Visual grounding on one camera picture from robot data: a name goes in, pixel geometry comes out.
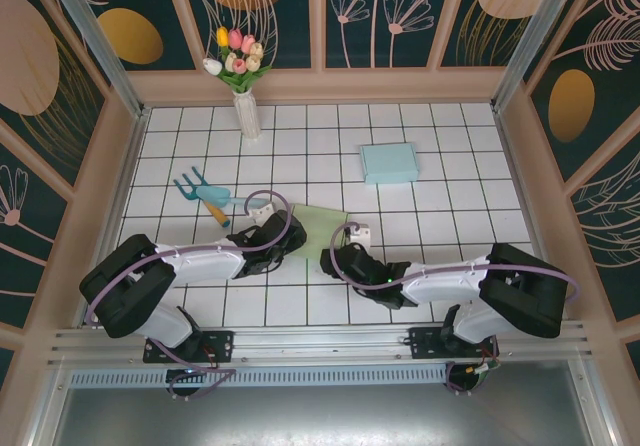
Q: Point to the light green paper box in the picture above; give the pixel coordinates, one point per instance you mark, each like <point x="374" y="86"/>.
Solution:
<point x="320" y="226"/>

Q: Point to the light blue paper box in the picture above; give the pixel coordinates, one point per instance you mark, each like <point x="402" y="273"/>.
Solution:
<point x="390" y="163"/>

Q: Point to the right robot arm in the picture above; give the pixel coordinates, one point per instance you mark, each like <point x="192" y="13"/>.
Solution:
<point x="520" y="286"/>

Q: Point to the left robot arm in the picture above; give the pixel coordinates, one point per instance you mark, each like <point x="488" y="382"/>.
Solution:
<point x="125" y="286"/>

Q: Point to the teal garden rake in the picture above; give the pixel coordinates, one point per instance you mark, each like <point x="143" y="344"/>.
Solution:
<point x="187" y="191"/>

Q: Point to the white ribbed vase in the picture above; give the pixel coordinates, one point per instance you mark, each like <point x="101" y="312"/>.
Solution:
<point x="248" y="116"/>

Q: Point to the grey metal panel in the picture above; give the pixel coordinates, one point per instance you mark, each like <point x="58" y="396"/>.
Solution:
<point x="320" y="416"/>

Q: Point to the tulip bouquet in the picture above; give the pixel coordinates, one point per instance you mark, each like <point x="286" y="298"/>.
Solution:
<point x="240" y="61"/>

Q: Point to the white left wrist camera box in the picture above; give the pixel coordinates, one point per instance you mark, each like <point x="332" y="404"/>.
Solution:
<point x="262" y="213"/>

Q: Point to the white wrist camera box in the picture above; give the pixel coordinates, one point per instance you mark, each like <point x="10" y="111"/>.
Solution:
<point x="360" y="236"/>
<point x="262" y="213"/>

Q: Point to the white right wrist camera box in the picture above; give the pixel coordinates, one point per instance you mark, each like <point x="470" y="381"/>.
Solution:
<point x="360" y="236"/>

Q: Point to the aluminium mounting rail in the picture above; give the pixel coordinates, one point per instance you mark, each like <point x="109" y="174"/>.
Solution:
<point x="320" y="343"/>

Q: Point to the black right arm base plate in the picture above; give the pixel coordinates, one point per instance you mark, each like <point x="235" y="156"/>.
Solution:
<point x="425" y="343"/>

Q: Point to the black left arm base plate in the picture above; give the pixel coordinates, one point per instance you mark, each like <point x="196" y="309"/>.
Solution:
<point x="222" y="348"/>

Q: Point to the aluminium frame post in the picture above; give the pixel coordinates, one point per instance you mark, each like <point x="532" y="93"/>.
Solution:
<point x="532" y="41"/>
<point x="100" y="41"/>

